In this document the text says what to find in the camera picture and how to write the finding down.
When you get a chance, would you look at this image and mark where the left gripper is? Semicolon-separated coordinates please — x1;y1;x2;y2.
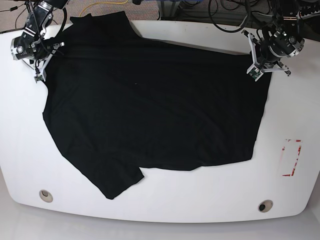
242;30;305;77

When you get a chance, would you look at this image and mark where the right table grommet hole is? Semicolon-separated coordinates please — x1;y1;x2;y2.
258;199;273;213

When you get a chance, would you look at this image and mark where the red tape rectangle marking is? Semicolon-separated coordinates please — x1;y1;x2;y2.
278;139;303;177

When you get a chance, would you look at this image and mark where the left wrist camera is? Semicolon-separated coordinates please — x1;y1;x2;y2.
246;64;263;82

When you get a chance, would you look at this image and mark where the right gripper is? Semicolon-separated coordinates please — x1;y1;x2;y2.
10;34;65;76

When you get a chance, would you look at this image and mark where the table grommet hole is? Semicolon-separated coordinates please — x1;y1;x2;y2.
39;190;53;203
258;199;273;213

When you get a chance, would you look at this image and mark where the black tripod stand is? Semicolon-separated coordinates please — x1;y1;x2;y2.
0;0;38;33

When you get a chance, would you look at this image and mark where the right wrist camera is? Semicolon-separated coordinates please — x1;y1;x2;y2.
34;73;47;83

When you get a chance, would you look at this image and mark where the left table grommet hole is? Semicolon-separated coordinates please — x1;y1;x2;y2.
39;190;53;203

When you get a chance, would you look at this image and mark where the black t-shirt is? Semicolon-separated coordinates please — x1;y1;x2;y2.
43;12;272;200

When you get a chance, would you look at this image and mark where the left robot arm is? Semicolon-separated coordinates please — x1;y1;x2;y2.
242;0;320;81

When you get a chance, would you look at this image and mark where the yellow cable on floor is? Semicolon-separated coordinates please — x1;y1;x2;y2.
77;0;130;18

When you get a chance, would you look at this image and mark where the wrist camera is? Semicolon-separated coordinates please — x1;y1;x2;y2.
246;64;263;82
34;73;47;83

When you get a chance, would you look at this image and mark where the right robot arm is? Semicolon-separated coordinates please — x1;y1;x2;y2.
10;0;68;82

